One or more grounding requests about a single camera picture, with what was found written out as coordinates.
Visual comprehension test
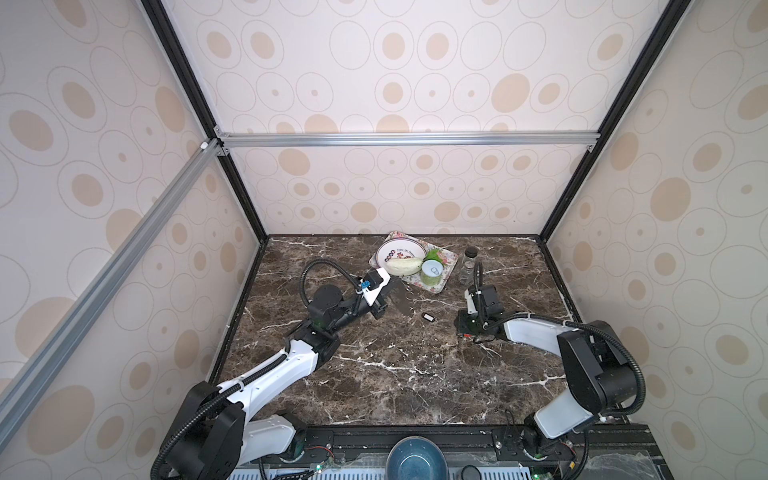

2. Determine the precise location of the white plate with rim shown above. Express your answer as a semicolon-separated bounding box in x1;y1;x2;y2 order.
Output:
373;237;427;267

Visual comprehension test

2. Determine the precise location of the floral rectangular tray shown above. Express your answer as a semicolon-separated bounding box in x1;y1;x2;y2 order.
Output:
369;231;459;294

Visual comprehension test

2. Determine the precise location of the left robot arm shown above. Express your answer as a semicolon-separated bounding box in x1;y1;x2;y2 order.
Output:
149;258;393;479

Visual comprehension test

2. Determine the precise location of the pale cabbage piece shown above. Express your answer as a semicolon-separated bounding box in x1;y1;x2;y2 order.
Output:
384;258;423;277

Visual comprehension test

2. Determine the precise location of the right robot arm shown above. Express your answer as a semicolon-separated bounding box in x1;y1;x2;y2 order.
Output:
455;262;647;456

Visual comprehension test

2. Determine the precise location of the horizontal aluminium rail back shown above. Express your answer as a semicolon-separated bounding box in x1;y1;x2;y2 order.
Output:
220;130;600;149

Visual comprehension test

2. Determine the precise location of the green tin can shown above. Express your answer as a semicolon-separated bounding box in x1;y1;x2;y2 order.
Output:
420;259;444;288

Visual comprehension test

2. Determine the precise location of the blue bowl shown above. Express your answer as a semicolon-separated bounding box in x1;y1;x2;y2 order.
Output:
385;436;449;480

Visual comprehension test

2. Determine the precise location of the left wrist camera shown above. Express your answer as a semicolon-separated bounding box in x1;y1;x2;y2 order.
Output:
359;268;391;307

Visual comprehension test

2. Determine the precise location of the green leaf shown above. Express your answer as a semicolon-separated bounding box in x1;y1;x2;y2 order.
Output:
424;248;445;264

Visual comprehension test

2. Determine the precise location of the diagonal aluminium rail left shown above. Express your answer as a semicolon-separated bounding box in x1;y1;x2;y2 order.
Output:
1;138;222;449

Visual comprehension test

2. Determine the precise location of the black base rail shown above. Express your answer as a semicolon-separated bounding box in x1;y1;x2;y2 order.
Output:
155;424;679;480

